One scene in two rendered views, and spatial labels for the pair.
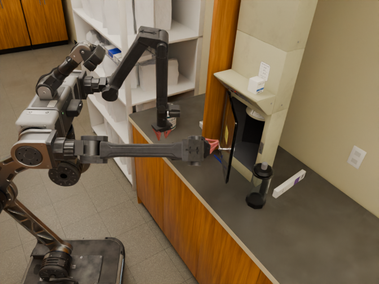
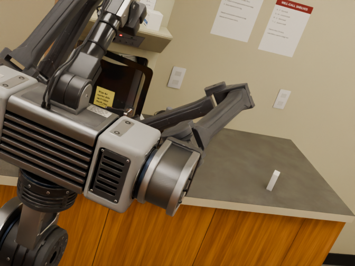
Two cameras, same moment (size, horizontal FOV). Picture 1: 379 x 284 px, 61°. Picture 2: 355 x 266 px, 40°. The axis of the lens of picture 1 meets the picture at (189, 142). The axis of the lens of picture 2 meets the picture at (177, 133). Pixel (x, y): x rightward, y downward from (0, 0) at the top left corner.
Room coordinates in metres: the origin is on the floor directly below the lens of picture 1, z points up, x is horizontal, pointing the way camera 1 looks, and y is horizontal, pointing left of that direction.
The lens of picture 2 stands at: (0.69, 1.41, 1.97)
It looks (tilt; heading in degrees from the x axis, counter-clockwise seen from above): 25 degrees down; 283
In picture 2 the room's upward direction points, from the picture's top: 19 degrees clockwise
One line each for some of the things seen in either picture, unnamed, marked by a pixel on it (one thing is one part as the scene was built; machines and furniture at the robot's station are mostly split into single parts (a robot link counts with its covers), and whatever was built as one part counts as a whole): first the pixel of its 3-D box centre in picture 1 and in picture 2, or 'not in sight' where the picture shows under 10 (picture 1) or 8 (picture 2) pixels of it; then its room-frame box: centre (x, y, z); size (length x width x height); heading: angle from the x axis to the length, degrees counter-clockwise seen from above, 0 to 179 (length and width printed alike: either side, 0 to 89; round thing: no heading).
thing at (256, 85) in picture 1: (256, 85); (152, 19); (1.32, -0.28, 1.54); 0.05 x 0.05 x 0.06; 40
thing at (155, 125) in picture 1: (162, 121); not in sight; (1.47, 0.16, 1.21); 0.10 x 0.07 x 0.07; 126
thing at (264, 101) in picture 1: (241, 93); (125, 35); (1.38, -0.24, 1.46); 0.32 x 0.12 x 0.10; 36
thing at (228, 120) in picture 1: (227, 137); (104, 102); (1.38, -0.20, 1.19); 0.30 x 0.01 x 0.40; 4
